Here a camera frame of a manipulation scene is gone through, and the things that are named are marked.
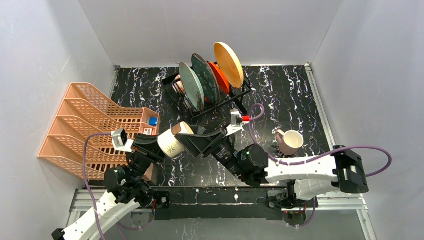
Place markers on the stainless steel cup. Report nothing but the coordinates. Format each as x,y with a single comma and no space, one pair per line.
168,143

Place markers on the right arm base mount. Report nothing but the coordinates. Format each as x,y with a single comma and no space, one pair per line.
296,213

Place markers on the blue eraser block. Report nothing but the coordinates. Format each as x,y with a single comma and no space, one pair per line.
153,121

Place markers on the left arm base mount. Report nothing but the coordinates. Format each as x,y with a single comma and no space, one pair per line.
147,198

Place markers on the yellow plate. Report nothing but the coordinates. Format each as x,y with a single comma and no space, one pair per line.
229,64

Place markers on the dark teal plate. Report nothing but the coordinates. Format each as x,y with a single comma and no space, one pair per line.
207,79

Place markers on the orange file organizer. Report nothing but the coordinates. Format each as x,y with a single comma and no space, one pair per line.
85,110

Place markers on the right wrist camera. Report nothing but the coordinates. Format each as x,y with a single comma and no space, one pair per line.
237,122

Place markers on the mint green flower plate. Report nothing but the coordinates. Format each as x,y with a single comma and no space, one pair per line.
192,86

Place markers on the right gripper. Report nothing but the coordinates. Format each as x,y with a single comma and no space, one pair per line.
214,143

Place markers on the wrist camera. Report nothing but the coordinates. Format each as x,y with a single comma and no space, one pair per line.
237,122
121,142

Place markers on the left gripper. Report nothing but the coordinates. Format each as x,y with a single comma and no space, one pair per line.
142,145

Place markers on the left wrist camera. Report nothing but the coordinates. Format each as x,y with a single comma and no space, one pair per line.
121,142

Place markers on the orange patterned bowl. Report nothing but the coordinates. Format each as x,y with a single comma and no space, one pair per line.
178,86

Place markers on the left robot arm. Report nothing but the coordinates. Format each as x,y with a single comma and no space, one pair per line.
106,211

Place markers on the pink mug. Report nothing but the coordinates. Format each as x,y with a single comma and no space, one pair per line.
289,142

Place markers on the orange red plate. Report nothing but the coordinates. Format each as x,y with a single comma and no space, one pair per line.
220,78

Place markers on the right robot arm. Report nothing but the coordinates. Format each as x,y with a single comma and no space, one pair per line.
338,170

